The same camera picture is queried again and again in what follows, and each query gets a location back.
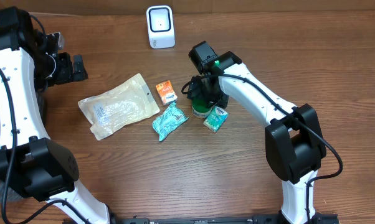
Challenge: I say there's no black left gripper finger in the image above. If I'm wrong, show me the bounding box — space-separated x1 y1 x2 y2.
74 55 85 72
71 70 88 82

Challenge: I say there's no green lid white jar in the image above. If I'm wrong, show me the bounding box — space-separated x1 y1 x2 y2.
192 99 214 119

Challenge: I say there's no small teal tissue pack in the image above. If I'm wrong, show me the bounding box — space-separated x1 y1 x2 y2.
203 106 229 133

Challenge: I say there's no orange snack packet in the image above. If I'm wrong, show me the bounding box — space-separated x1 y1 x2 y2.
156 80 178 105

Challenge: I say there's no teal tissue pouch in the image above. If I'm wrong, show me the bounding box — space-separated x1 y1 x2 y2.
152 102 189 142

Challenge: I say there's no beige glossy plastic package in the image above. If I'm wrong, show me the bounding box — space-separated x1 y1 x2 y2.
78 73 160 141

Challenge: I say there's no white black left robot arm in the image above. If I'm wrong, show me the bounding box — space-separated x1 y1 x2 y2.
0 7 116 223

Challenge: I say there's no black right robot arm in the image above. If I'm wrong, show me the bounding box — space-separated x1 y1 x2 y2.
183 41 326 223

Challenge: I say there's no white barcode scanner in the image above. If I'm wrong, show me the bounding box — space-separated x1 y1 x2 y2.
146 5 176 49

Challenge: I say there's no brown cardboard backboard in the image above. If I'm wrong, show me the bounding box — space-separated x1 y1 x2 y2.
0 0 375 16

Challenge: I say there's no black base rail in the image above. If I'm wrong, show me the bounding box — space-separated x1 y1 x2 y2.
110 213 339 224

